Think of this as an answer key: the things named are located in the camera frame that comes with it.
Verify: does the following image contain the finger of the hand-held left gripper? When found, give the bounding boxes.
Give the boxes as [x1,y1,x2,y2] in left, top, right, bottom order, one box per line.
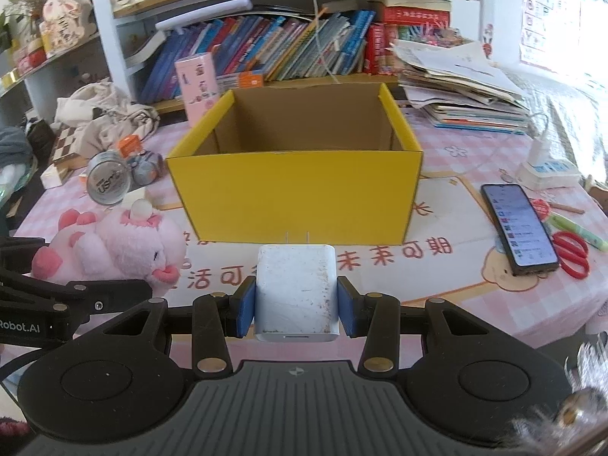
[0,236,48,276]
[45,279,153,329]

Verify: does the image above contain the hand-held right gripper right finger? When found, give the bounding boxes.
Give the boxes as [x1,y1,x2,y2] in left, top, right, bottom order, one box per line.
[335,275,483,374]

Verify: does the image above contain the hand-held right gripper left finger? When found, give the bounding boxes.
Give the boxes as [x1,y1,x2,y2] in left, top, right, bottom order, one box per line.
[101,275,258,374]

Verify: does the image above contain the pink plush pig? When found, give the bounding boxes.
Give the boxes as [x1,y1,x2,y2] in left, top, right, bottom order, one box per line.
[31,201,188,296]

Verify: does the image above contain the white charger block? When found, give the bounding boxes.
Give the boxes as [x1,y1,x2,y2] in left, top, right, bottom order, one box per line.
[254,232,340,343]

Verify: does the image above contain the yellow cardboard box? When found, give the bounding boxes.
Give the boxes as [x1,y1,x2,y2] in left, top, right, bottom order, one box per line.
[165,82,424,246]

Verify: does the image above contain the orange white carton box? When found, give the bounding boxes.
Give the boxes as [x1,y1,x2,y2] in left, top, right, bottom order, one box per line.
[116,134,144,158]

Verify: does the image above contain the crumpled plastic bag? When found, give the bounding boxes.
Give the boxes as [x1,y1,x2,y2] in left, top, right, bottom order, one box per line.
[0,161,35,201]

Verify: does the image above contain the white small box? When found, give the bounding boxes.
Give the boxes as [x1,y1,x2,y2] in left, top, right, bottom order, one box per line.
[39,164,74,189]

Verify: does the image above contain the grey folded cloth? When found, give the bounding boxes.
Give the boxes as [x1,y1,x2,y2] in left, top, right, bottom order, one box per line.
[0,126,34,163]

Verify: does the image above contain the wooden chessboard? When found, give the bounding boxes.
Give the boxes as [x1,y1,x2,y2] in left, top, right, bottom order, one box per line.
[50,122,96,172]

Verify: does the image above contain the black bag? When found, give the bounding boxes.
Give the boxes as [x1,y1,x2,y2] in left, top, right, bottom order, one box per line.
[26,119,56,162]

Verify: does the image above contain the silver metal can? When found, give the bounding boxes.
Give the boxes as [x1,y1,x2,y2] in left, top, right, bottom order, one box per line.
[85,149,133,207]

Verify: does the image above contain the cream cloth bag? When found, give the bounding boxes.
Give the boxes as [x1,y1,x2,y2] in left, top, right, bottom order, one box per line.
[54,82,161,158]

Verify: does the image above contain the pink checked table mat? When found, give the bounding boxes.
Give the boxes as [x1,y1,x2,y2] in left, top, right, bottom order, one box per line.
[14,72,608,353]

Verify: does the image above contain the black smartphone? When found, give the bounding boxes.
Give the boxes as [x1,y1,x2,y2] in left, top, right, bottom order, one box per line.
[481,183,561,277]

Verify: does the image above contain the orange flat box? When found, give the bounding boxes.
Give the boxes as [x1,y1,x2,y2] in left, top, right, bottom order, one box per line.
[217,72,264,90]

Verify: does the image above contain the pink cylinder tin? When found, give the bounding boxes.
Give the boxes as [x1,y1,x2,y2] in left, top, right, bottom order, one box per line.
[174,52,222,123]

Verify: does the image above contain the white bookshelf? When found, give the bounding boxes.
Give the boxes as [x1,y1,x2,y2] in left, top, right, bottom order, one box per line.
[0,0,483,116]

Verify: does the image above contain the white pink pig ornament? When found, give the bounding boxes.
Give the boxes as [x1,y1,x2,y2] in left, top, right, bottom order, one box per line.
[42,0,96,53]

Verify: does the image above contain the green highlighter pen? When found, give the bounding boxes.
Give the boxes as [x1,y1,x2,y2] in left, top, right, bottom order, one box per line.
[546,211,608,252]

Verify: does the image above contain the white power strip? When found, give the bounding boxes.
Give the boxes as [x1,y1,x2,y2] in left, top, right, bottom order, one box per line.
[515,158,583,191]

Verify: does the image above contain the fluffy grey fur trim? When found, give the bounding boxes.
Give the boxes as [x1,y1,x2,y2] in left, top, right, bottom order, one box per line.
[510,330,608,456]

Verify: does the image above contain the stack of papers and booklets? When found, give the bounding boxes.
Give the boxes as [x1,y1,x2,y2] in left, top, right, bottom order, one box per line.
[392,38,533,136]

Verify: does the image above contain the row of colourful books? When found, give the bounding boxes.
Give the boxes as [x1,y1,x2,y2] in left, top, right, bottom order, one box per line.
[138,9,369,105]

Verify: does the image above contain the red thick dictionary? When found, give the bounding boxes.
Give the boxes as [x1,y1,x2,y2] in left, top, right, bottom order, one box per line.
[366,23,401,76]

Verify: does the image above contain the white bar lamp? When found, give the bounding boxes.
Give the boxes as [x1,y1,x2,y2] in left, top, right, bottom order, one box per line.
[154,0,253,34]

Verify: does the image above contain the red hardcover book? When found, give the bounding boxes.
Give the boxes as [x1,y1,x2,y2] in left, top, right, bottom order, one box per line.
[382,6,451,27]

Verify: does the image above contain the red handled scissors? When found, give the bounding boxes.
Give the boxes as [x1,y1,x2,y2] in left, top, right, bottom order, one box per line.
[551,230,591,279]

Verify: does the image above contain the white wall plug with cable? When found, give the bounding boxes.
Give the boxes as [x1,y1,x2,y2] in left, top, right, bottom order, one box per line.
[526,113,553,168]

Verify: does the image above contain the alphabet wall poster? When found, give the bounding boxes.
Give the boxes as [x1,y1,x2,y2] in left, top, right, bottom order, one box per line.
[520,0,583,73]

